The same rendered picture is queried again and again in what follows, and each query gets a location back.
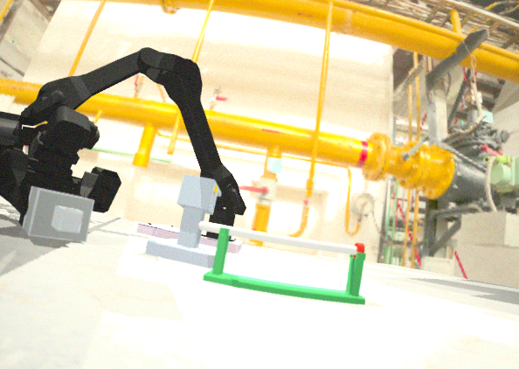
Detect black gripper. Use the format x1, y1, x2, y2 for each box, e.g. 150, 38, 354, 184
0, 136, 121, 216

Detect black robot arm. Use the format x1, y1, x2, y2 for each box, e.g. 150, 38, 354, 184
0, 46, 246, 227

